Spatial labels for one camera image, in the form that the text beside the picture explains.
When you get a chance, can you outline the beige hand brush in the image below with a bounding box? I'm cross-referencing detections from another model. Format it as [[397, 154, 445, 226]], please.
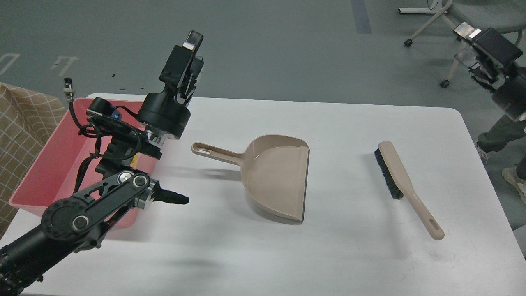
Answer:
[[374, 141, 445, 240]]

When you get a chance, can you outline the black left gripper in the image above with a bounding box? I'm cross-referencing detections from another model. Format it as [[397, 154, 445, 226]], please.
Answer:
[[137, 30, 204, 139]]

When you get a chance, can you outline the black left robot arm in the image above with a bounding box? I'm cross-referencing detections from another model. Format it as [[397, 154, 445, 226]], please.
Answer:
[[1, 30, 204, 296]]

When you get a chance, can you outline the beige plastic dustpan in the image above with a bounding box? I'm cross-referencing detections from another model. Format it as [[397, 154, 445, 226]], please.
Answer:
[[191, 134, 310, 222]]

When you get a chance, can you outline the person leg with shoe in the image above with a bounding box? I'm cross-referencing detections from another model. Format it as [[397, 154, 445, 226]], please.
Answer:
[[473, 115, 526, 206]]

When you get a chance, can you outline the beige checkered cloth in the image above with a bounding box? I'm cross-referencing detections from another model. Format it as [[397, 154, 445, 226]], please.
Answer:
[[0, 83, 66, 236]]

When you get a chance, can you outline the grey office chair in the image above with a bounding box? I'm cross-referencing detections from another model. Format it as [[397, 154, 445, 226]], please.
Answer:
[[404, 0, 526, 89]]

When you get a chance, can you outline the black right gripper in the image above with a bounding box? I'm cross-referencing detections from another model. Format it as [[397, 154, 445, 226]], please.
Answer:
[[453, 22, 526, 122]]

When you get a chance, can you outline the white desk base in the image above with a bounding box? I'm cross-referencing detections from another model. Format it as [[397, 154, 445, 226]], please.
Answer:
[[398, 0, 449, 15]]

